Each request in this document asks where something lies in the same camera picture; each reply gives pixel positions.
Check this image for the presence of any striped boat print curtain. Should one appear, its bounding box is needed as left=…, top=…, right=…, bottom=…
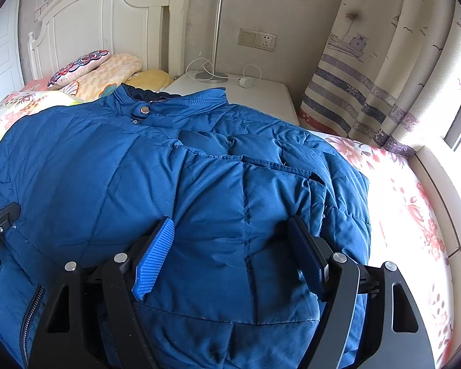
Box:
left=300, top=0, right=459, bottom=158

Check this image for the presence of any orange checked pillow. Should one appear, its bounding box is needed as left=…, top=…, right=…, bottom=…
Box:
left=59, top=54, right=144, bottom=102

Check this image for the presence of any embroidered floral pillow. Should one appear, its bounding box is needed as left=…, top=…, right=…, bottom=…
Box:
left=47, top=49, right=111, bottom=90

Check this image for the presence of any floral quilt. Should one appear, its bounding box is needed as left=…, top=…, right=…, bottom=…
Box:
left=0, top=78, right=87, bottom=162

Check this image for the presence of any blue padded jacket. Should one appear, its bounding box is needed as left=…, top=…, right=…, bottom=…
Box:
left=0, top=82, right=372, bottom=369

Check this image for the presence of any paper wall notice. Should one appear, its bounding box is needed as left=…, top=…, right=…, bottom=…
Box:
left=33, top=0, right=53, bottom=21

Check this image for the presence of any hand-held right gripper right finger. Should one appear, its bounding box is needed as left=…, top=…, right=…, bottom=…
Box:
left=287, top=216, right=435, bottom=369

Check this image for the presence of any white wooden headboard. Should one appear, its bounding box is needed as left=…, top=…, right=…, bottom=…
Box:
left=27, top=0, right=191, bottom=85

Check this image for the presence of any white wall socket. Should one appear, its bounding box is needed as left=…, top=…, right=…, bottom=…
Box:
left=255, top=31, right=277, bottom=51

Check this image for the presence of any pink floral bed sheet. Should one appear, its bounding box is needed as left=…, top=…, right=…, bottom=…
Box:
left=297, top=108, right=456, bottom=369

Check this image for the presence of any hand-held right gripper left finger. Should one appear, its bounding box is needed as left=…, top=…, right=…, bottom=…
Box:
left=28, top=216, right=176, bottom=369

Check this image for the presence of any white charger with cable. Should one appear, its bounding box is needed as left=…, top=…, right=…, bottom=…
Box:
left=237, top=63, right=264, bottom=87

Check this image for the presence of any beige wall switch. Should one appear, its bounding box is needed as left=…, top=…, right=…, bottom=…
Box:
left=238, top=28, right=258, bottom=47

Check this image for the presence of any white lamp cable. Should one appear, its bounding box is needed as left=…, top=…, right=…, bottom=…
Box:
left=184, top=58, right=216, bottom=80

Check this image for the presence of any white wardrobe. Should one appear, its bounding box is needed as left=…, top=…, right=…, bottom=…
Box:
left=0, top=0, right=26, bottom=118

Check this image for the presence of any white nightstand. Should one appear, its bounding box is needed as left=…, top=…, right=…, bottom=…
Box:
left=159, top=74, right=301, bottom=127

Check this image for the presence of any yellow pillow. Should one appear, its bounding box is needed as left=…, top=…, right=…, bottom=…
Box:
left=125, top=69, right=173, bottom=93

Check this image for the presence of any silver lamp stand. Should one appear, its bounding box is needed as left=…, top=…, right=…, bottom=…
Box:
left=194, top=0, right=229, bottom=81

